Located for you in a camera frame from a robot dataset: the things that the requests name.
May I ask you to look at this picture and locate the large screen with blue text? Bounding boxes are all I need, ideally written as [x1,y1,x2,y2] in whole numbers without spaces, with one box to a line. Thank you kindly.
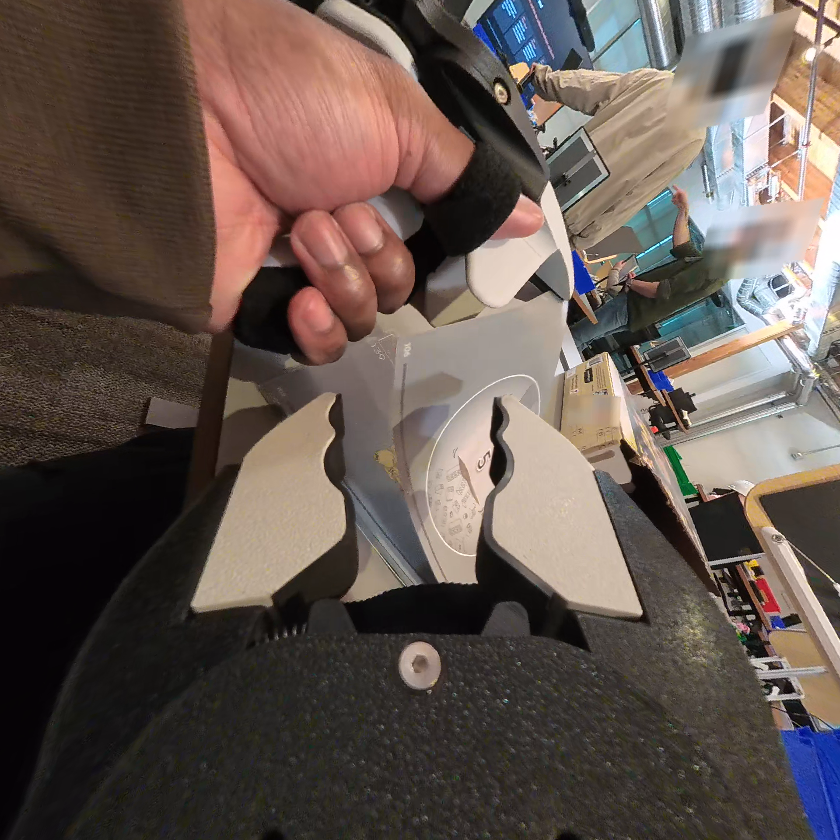
[474,0,596,74]

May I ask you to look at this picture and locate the person's left forearm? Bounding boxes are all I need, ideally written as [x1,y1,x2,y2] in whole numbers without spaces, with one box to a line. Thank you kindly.
[0,0,219,337]

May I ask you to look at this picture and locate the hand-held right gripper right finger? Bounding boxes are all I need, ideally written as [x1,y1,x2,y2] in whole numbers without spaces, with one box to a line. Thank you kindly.
[474,395,645,636]

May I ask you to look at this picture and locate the cardboard box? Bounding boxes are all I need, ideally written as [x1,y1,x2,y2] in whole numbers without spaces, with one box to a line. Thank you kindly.
[560,352,626,455]

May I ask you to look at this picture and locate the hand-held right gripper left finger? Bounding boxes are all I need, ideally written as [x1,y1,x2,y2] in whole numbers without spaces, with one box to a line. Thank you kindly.
[189,392,360,627]

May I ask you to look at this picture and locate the wooden beam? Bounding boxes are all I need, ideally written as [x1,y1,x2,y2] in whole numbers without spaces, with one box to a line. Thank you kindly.
[661,320,803,383]

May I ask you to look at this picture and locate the black monitor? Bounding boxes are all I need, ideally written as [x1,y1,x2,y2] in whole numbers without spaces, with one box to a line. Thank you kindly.
[688,491,765,567]

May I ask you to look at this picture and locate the small monitor on stand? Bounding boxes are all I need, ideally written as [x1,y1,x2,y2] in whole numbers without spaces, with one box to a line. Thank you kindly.
[546,126,622,212]

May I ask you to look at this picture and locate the grey tape piece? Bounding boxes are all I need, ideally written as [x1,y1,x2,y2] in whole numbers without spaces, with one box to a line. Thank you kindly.
[145,395,199,429]

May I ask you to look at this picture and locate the silver ribbed air duct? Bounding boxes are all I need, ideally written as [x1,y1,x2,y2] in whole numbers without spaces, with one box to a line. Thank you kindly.
[635,0,724,70]

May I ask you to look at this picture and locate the person's left hand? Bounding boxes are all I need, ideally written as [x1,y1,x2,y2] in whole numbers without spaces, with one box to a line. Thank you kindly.
[185,0,546,366]

